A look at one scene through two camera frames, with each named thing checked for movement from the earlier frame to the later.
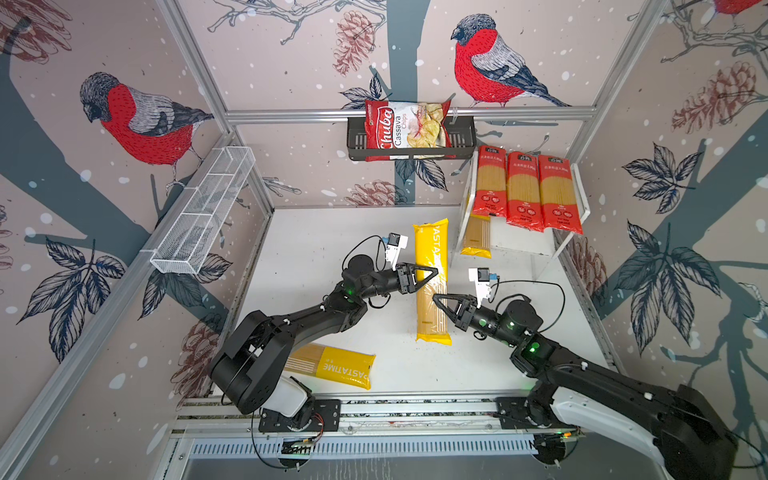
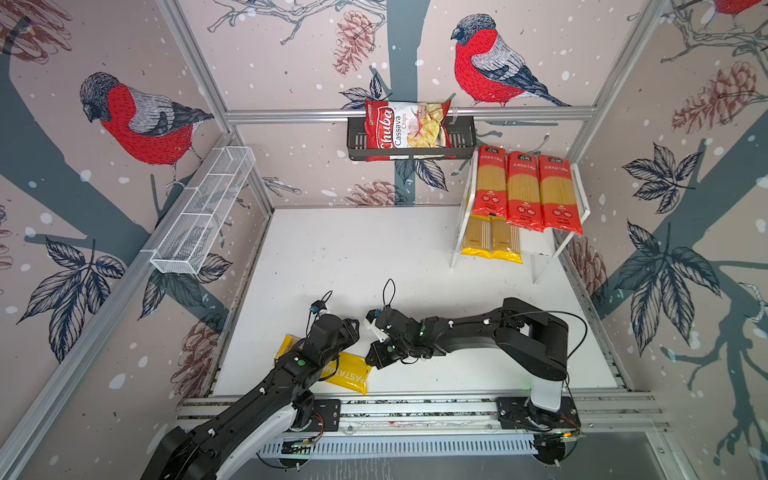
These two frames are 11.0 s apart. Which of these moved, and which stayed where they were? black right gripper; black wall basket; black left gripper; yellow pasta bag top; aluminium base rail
Moved: black right gripper; black left gripper
Stayed: yellow pasta bag top; black wall basket; aluminium base rail
